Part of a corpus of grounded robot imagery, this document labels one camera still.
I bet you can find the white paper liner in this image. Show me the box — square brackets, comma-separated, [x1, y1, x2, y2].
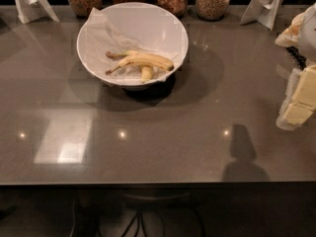
[79, 7, 181, 87]

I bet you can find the right white folded stand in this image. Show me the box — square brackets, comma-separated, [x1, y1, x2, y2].
[240, 0, 283, 30]

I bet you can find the white bowl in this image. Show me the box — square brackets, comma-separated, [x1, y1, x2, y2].
[76, 1, 190, 91]

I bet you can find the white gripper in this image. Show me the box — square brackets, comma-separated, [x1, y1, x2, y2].
[275, 13, 316, 131]

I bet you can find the white folded stand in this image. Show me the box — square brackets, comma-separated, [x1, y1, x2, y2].
[15, 0, 59, 24]
[240, 0, 283, 30]

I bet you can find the rightmost glass grain jar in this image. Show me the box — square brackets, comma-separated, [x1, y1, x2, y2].
[196, 0, 230, 21]

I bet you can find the yellow banana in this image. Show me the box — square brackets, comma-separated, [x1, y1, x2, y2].
[106, 53, 174, 75]
[106, 50, 153, 83]

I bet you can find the left white folded stand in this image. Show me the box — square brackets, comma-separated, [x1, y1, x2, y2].
[15, 0, 59, 24]

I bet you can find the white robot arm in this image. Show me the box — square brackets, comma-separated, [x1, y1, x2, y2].
[276, 5, 316, 130]

